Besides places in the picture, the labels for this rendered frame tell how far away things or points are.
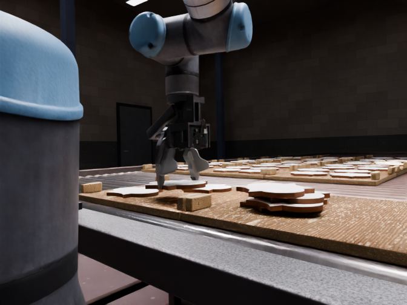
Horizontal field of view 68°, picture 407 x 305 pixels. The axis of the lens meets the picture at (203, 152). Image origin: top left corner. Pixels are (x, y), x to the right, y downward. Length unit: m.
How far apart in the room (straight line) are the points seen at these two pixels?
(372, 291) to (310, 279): 0.06
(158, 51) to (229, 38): 0.13
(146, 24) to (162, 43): 0.04
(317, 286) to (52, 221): 0.26
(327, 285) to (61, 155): 0.28
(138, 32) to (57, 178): 0.46
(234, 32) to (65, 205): 0.43
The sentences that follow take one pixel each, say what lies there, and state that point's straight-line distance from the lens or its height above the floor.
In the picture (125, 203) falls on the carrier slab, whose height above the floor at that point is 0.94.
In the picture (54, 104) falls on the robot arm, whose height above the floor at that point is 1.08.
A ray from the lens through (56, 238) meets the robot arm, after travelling 0.18.
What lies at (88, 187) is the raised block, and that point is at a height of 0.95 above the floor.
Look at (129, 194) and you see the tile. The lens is 0.79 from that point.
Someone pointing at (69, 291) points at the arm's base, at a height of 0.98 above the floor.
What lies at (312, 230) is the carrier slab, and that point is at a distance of 0.47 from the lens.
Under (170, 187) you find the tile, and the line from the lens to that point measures 0.65.
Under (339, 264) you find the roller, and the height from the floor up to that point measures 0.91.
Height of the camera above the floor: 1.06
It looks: 1 degrees down
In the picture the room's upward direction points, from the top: 1 degrees counter-clockwise
